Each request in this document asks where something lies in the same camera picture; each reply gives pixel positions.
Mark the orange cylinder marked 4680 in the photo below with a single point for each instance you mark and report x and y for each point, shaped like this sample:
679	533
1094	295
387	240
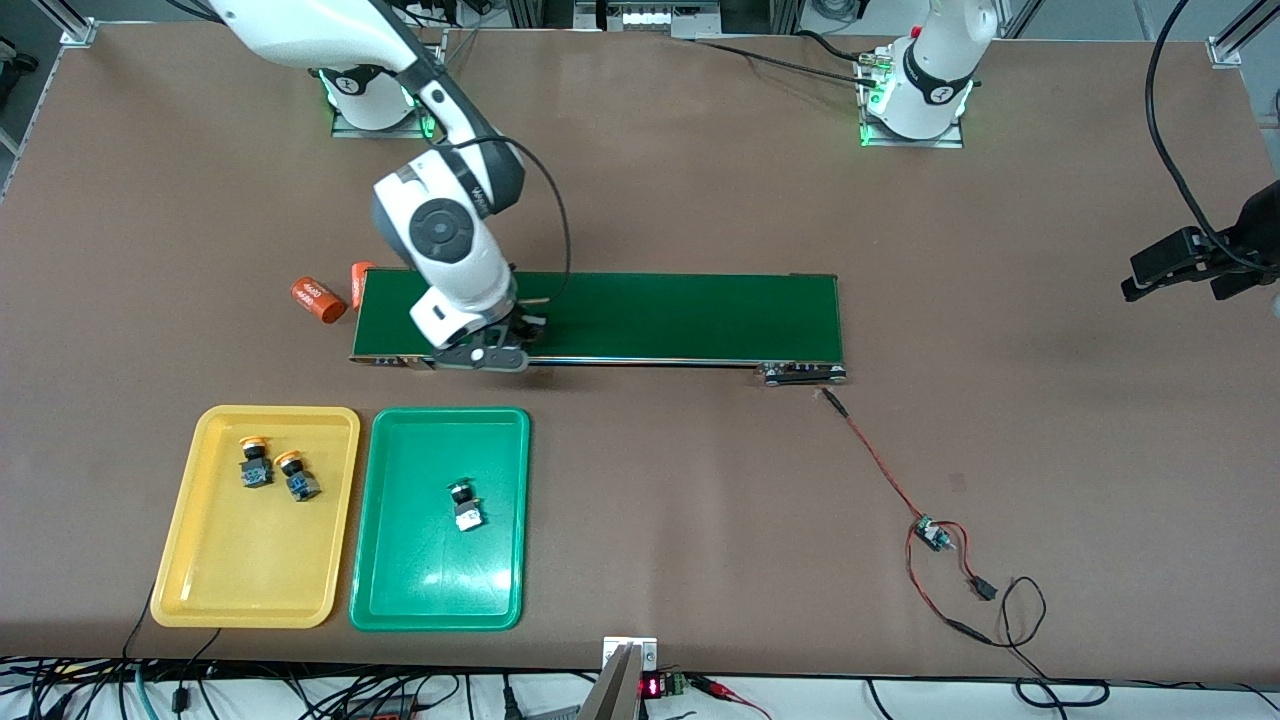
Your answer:
318	300
360	285

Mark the yellow plastic tray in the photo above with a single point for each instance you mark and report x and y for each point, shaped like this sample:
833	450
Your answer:
260	560

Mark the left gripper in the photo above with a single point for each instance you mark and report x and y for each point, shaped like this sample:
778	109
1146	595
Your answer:
1258	222

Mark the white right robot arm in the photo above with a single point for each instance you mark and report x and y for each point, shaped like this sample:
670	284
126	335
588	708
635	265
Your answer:
440	235

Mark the small controller circuit board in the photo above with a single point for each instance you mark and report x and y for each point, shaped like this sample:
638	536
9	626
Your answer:
935	536

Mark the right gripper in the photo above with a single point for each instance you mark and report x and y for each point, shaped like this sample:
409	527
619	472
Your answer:
519	325

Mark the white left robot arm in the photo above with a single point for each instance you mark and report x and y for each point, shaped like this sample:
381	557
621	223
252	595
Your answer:
930	80

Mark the silver camera mount bracket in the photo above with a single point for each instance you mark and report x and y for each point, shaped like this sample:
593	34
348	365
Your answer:
630	655

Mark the yellow-capped push button switch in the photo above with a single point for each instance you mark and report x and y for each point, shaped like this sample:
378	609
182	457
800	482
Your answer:
302	487
258	475

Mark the metal table corner bracket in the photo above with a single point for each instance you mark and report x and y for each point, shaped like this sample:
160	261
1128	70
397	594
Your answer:
1228	52
78	32

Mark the red LED display module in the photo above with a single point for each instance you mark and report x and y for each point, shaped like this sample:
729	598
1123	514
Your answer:
652	687

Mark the black plug connector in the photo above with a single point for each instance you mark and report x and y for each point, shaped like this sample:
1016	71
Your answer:
986	589

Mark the green conveyor belt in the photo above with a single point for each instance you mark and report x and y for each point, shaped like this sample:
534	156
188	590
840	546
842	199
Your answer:
700	320

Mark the black round floor object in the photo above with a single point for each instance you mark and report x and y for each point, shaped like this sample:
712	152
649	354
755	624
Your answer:
15	62

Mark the red clip lead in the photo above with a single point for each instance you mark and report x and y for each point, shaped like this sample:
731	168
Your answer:
730	692

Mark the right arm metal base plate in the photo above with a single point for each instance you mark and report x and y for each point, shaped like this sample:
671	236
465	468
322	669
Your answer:
385	132

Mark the green plastic tray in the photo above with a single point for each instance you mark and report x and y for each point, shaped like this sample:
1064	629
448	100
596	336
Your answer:
440	580

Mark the aluminium frame rack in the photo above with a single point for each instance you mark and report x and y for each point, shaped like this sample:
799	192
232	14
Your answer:
640	15

